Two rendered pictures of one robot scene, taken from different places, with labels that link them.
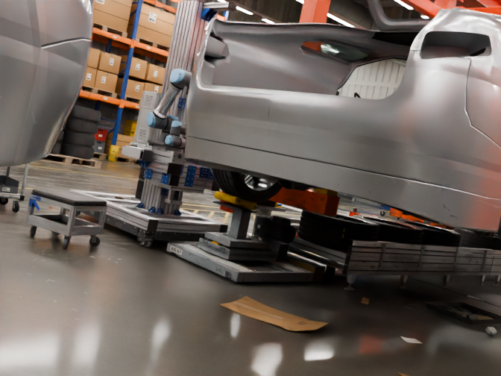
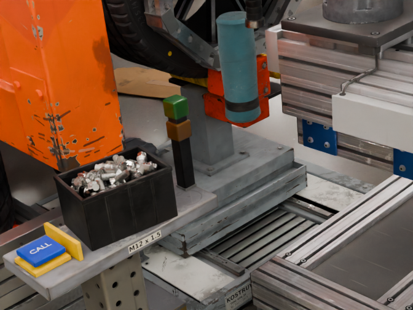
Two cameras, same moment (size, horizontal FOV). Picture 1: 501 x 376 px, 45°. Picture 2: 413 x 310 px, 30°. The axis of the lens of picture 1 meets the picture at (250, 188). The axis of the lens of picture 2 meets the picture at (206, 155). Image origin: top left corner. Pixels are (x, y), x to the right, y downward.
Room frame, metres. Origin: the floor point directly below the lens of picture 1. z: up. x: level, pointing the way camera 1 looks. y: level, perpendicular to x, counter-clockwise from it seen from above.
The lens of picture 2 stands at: (6.63, 0.18, 1.26)
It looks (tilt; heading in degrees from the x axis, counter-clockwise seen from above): 26 degrees down; 185
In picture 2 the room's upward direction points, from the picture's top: 7 degrees counter-clockwise
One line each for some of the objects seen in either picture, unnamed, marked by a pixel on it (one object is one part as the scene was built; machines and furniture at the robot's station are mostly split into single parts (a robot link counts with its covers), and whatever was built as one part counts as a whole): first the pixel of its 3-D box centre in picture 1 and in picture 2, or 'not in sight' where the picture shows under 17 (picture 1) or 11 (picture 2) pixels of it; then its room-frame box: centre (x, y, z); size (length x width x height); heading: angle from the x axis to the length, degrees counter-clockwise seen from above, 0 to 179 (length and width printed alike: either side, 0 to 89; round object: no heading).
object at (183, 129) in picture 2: not in sight; (179, 128); (5.15, 0.00, 0.59); 0.04 x 0.04 x 0.04; 44
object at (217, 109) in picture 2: (232, 201); (235, 87); (4.67, 0.12, 0.48); 0.16 x 0.12 x 0.17; 44
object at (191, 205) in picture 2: (262, 206); (115, 230); (5.29, -0.14, 0.44); 0.43 x 0.17 x 0.03; 134
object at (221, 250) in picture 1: (238, 249); (207, 190); (4.60, 0.00, 0.13); 0.50 x 0.36 x 0.10; 134
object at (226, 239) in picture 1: (239, 224); (208, 129); (4.57, 0.03, 0.32); 0.40 x 0.30 x 0.28; 134
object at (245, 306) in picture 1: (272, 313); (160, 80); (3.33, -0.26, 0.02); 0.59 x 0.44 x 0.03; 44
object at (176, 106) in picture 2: not in sight; (176, 107); (5.15, 0.00, 0.64); 0.04 x 0.04 x 0.04; 44
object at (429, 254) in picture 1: (431, 257); not in sight; (5.35, -1.72, 0.28); 2.47 x 0.06 x 0.22; 134
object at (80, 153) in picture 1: (62, 133); not in sight; (11.25, 3.68, 0.55); 1.40 x 0.80 x 1.09; 138
